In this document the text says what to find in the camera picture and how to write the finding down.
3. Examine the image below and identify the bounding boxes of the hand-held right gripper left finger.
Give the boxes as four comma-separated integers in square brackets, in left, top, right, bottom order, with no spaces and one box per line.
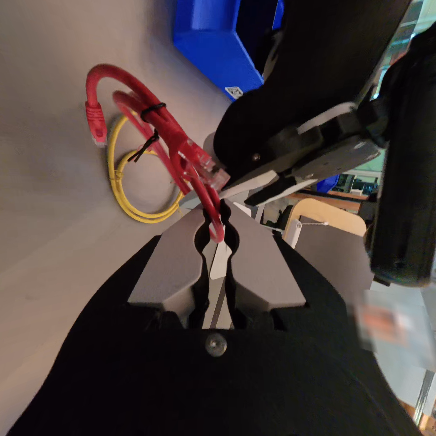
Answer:
[128,207,210,319]

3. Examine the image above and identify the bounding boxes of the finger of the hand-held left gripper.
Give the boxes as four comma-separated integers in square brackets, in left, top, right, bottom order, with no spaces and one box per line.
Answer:
[218,170,280,200]
[245,134,382,207]

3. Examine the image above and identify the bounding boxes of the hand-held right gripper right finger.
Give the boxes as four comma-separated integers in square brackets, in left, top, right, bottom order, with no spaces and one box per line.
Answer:
[221,198,306,319]

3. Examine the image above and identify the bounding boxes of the yellow ethernet cable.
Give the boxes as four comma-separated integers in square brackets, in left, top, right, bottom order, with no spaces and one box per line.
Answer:
[107,114,186,225]

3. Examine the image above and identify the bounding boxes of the blue plastic bin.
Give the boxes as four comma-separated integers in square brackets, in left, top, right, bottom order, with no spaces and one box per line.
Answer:
[173,0,285,102]

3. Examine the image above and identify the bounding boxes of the red ethernet cable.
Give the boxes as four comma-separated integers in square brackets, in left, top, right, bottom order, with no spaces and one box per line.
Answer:
[84,64,230,243]

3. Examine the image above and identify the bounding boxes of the small blue bin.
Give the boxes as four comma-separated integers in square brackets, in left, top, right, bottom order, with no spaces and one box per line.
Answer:
[316,175,341,192]

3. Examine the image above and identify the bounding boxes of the brown-edged table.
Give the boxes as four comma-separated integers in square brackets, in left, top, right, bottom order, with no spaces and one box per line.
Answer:
[290,191,370,213]

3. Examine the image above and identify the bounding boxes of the black twist tie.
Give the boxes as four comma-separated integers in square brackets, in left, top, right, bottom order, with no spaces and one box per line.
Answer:
[131,129,160,163]

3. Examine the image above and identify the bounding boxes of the black cable band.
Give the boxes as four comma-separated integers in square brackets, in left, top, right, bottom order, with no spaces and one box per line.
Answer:
[141,103,167,123]

